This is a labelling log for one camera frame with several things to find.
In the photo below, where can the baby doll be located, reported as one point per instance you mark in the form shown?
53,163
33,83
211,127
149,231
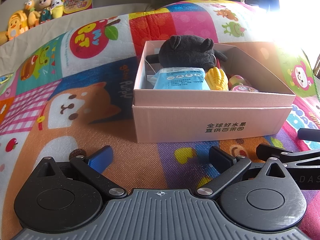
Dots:
45,7

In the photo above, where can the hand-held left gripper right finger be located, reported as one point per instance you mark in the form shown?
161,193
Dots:
218,158

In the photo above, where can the banana plush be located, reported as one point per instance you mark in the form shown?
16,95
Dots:
57,7

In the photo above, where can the pink and green squishy toy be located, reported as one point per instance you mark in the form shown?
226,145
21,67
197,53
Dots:
237,81

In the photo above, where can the colourful cartoon play mat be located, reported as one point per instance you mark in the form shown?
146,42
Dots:
62,135

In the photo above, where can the pink cardboard box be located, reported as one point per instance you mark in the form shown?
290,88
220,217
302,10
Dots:
175,122

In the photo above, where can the blue and yellow patterned item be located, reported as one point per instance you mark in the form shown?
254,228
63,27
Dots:
5,78

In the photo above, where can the blue wet wipes packet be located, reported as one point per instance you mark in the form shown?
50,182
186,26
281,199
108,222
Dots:
180,80

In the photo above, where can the dark grey plush toy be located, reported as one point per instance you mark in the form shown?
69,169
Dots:
187,52

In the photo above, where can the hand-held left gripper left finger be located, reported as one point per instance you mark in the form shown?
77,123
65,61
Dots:
101,158

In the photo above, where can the yellow corn toy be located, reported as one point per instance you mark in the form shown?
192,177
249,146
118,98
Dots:
216,78

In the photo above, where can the red and white object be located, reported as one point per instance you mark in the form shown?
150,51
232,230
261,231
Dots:
218,62

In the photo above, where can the yellow duck plush backpack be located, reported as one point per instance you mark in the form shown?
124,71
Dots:
16,25

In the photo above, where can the orange duck plush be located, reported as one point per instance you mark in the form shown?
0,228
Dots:
32,13

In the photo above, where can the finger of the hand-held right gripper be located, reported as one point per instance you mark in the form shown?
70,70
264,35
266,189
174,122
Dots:
308,135
270,151

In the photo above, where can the long yellow plush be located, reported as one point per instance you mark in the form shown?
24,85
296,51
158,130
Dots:
3,37

